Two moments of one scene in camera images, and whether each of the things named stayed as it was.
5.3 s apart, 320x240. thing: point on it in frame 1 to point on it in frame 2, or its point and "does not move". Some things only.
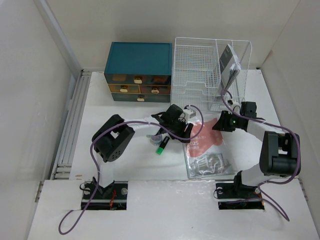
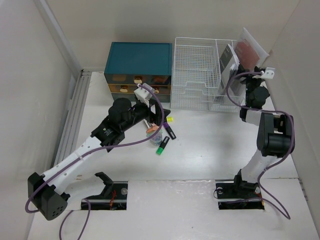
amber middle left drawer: x=124 y=88 does not move
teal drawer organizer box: x=139 y=72 does not move
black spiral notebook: x=230 y=67 does not move
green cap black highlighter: x=162 y=147 does not move
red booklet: x=207 y=156 to x=249 y=52
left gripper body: x=178 y=127 to x=142 y=111
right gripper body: x=234 y=122 to x=251 y=83
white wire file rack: x=195 y=76 does not move
